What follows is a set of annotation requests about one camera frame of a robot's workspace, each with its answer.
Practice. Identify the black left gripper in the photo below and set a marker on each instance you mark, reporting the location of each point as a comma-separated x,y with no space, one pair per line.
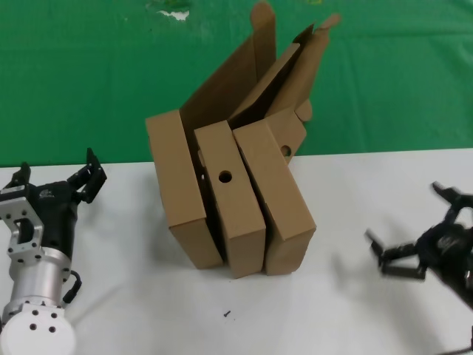
57,218

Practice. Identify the green backdrop cloth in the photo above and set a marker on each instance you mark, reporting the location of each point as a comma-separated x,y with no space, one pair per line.
74,92

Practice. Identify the brown cardboard box side hole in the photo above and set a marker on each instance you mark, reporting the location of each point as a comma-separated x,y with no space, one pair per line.
273,185

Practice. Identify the plain brown cardboard box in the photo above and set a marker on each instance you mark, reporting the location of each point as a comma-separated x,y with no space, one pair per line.
173,177

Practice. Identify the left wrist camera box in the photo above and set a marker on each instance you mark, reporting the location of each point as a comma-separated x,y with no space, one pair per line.
13,194

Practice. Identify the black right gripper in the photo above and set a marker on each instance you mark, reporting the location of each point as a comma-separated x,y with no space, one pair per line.
452,247

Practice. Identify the white table cloth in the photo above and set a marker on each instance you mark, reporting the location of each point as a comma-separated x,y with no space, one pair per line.
332,307

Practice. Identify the brown cardboard box front hole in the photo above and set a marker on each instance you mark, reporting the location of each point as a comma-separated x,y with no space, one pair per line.
236,214

